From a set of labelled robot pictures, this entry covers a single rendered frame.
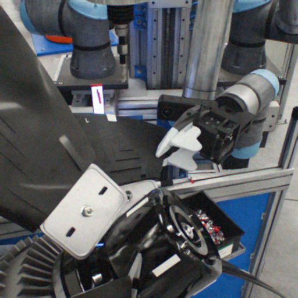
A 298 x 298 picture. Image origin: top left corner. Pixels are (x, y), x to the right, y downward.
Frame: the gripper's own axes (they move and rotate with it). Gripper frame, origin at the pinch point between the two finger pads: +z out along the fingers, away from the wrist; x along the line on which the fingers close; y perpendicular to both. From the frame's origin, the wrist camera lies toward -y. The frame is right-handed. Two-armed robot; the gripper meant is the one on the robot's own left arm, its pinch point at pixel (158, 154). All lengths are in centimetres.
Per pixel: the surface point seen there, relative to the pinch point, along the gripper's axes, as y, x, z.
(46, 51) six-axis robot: -286, 146, -185
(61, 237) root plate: 5.3, -6.9, 23.8
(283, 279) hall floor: 27, 116, -83
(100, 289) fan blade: 16.2, -17.1, 28.9
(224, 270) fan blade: 18.3, 5.1, 7.4
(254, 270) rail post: 16, 79, -50
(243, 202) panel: 5, 44, -43
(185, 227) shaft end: 13.9, -6.4, 13.5
